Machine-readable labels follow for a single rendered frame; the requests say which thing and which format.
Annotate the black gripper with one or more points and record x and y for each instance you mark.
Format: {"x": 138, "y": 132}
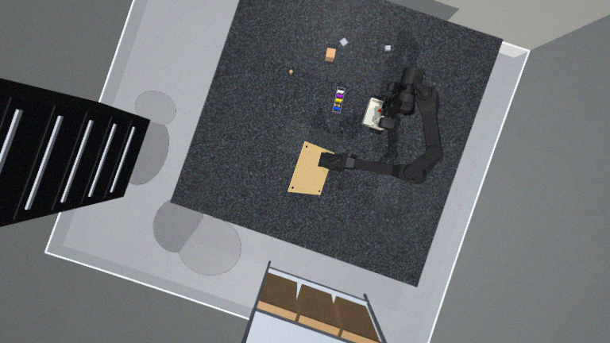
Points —
{"x": 388, "y": 110}

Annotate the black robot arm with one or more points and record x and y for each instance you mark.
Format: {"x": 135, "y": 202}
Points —
{"x": 428, "y": 103}

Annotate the white open tray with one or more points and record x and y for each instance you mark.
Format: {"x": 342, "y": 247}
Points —
{"x": 372, "y": 117}

